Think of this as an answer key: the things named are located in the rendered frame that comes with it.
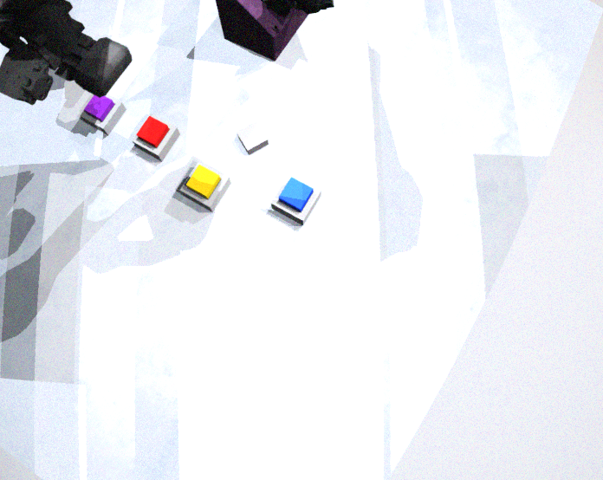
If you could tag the yellow button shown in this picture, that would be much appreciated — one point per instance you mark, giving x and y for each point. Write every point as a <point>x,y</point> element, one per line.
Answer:
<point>206,186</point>

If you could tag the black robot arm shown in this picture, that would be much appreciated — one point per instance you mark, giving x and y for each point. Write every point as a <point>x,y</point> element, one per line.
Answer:
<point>24,70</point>

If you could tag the red button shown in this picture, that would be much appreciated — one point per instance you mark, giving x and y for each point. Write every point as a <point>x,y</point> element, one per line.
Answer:
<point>156,137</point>

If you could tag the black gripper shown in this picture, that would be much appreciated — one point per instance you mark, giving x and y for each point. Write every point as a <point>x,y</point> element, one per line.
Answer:
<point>94,65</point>

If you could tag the purple button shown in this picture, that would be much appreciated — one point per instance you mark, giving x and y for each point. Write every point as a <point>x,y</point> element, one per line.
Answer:
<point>103,113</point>

